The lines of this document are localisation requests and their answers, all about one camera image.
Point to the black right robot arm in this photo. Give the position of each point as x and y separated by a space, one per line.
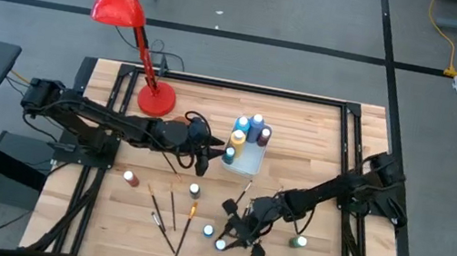
338 187

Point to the short dark pencil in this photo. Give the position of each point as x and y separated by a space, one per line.
249 205
244 192

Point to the wide paintbrush gold ferrule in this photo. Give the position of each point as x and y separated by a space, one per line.
186 229

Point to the large light blue paint bottle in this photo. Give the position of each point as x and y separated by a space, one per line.
242 125

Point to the black aluminium table frame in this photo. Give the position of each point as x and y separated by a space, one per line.
239 87

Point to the red desk lamp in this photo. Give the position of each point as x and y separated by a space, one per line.
119 5

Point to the black paintbrush silver ferrule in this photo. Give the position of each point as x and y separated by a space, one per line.
163 233

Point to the white plastic bin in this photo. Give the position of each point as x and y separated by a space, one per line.
251 161

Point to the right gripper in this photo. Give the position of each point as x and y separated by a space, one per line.
263 214

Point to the small maroon paint bottle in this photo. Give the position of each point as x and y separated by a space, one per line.
263 139
131 179

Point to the small green paint bottle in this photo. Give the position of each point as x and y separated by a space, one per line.
298 241
228 158

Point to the large yellow paint bottle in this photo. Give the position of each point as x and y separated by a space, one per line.
236 145

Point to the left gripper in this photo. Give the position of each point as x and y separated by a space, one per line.
176 136

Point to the small grey paint bottle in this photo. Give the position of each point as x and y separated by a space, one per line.
194 190

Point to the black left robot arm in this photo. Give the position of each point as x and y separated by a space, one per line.
97 114

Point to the thin black paintbrush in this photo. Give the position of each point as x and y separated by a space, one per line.
173 209
157 208
279 190

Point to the small blue paint bottle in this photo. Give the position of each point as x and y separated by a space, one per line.
220 245
208 230

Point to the large purple paint bottle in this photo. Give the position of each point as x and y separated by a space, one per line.
254 132

